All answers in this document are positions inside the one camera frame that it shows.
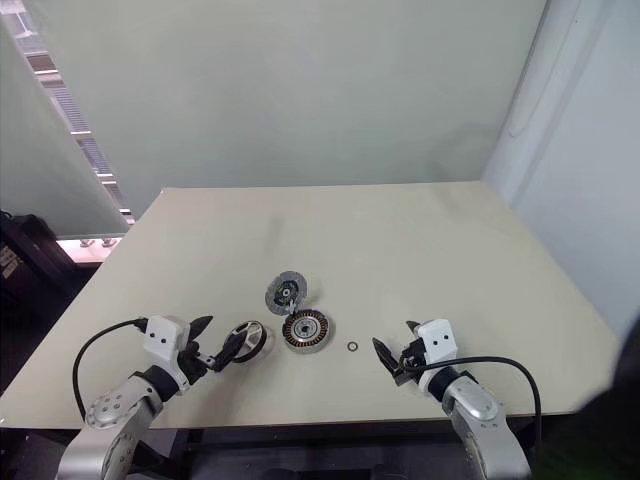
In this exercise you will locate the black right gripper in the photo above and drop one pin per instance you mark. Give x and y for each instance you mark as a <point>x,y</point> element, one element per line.
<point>411,362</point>

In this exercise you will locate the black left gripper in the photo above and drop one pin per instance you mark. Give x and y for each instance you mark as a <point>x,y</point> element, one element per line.
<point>192,362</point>

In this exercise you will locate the black and silver metal ring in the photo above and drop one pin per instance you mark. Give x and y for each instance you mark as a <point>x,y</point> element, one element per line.
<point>261,345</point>

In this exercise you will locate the grey round motor end cover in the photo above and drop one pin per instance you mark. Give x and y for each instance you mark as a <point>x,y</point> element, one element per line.
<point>277,292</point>

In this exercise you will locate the silver motor stator housing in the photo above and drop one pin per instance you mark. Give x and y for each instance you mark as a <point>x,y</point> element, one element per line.
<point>306,330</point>

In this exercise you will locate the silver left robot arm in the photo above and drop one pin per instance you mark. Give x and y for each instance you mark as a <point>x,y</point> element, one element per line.
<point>115,400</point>

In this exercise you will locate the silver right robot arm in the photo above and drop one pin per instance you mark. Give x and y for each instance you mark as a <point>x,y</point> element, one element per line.
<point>475,405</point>

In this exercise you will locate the metal glass panel clamp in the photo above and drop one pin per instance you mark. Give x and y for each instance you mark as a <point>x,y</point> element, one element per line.
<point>110,242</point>
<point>86,243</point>

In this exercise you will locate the dark blurred rounded shape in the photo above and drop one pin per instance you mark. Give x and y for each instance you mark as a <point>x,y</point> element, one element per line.
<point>615,425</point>

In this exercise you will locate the frosted glass partition panel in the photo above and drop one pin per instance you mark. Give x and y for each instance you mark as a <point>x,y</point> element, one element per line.
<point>40,175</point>

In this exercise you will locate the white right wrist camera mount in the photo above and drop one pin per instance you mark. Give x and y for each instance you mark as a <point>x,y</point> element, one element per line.
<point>437,340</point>

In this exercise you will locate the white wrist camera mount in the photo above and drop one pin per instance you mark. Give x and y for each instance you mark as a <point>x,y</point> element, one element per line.
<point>162,335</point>
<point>437,340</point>

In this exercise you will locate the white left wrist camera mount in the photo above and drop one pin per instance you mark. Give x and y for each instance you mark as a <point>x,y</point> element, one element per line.
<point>162,335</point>

